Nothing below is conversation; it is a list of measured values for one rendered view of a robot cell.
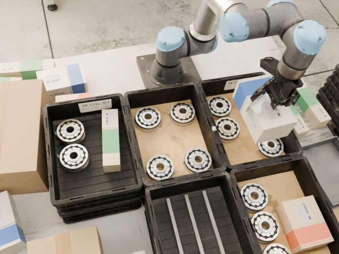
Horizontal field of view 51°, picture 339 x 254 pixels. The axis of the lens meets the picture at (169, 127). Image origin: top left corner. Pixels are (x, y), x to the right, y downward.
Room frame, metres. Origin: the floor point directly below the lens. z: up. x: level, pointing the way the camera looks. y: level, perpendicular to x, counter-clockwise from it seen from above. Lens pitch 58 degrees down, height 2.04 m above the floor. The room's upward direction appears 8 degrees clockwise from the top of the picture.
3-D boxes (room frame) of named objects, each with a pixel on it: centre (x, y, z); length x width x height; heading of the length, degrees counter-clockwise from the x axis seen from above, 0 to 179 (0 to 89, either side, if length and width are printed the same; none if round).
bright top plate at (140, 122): (0.75, 0.09, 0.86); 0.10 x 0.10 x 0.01
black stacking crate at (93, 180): (0.57, 0.27, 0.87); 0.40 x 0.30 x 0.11; 21
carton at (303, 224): (0.41, -0.50, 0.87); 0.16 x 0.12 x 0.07; 21
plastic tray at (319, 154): (0.71, -0.71, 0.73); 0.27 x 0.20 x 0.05; 27
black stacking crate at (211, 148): (0.67, -0.01, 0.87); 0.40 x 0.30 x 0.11; 21
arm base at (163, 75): (1.10, 0.05, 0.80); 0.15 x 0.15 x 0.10
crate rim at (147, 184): (0.67, -0.01, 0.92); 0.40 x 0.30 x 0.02; 21
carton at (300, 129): (0.97, -0.53, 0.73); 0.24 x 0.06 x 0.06; 27
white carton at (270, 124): (0.71, -0.30, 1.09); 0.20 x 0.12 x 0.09; 25
